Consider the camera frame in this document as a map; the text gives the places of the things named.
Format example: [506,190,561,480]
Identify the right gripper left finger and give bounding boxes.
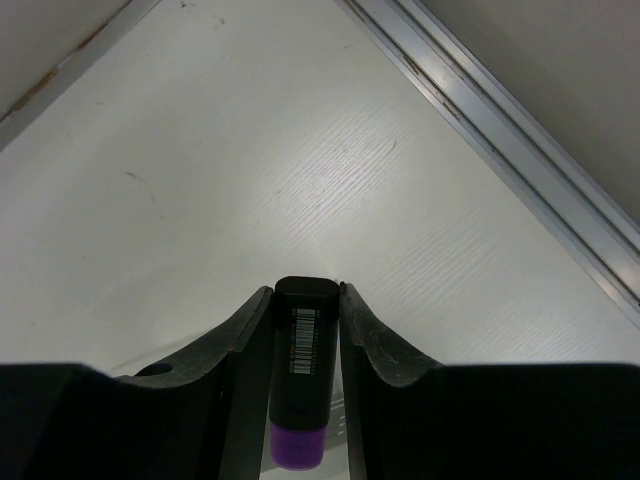
[112,287,274,479]

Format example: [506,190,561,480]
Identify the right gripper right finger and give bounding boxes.
[339,283,442,479]

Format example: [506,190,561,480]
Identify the purple cap highlighter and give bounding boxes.
[269,276,340,471]

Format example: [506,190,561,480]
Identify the aluminium rail right side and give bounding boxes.
[340,1,639,322]

